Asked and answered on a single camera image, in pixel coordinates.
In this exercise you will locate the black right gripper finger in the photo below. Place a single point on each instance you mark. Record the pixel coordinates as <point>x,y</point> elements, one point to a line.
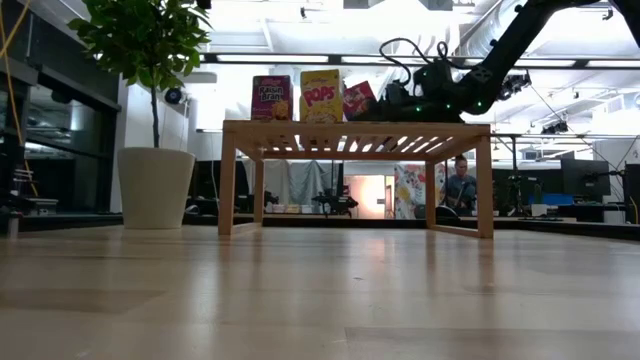
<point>382,112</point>

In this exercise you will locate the floral printed panel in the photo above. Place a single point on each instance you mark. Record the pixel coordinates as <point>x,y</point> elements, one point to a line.
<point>410,190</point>

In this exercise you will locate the yellow Pops cereal box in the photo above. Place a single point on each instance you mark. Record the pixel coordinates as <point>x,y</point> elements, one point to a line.
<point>320,97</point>

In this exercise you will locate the person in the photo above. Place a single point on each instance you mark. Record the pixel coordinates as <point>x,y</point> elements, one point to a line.
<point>461,187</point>

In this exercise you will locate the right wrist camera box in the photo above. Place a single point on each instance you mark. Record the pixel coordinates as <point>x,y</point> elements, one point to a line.
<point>432,75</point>

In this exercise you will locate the blue box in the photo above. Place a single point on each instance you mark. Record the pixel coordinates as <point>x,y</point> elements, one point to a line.
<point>556,199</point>

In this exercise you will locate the purple Raisin Bran cereal box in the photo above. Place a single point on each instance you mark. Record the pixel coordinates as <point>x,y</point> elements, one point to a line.
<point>271,97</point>

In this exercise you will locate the white round plant pot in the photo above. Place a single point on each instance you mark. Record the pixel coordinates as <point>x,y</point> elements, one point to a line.
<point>155,187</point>

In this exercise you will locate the green leafy plant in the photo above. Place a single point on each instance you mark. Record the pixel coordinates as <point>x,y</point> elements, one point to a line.
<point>145,35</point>

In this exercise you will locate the red cereal box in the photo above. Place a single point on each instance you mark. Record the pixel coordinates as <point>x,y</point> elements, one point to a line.
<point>357,95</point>

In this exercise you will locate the dark computer monitor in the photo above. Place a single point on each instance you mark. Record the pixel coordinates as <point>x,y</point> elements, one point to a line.
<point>585,177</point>

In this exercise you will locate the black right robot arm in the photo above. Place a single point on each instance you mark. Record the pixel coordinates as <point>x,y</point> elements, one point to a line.
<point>520,30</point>

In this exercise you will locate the white cup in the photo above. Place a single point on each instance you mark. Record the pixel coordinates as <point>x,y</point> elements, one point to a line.
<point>539,209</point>

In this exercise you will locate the black background robot arm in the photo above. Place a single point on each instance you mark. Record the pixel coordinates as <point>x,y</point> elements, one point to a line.
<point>335,202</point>

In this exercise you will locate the black ceiling spotlight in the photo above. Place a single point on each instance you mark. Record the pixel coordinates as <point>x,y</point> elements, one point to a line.
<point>517,82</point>
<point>555,128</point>

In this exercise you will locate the grey hanging cloth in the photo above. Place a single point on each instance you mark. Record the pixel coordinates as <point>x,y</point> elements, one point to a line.
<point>302,182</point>

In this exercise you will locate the slatted wooden shelf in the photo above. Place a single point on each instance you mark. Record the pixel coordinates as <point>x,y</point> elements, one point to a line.
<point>350,131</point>

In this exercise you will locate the long ceiling light strip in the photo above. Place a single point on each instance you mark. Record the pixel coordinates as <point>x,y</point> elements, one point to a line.
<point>272,58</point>

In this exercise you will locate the round black wall camera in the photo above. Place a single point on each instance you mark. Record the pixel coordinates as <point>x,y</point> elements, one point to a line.
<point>173,95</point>

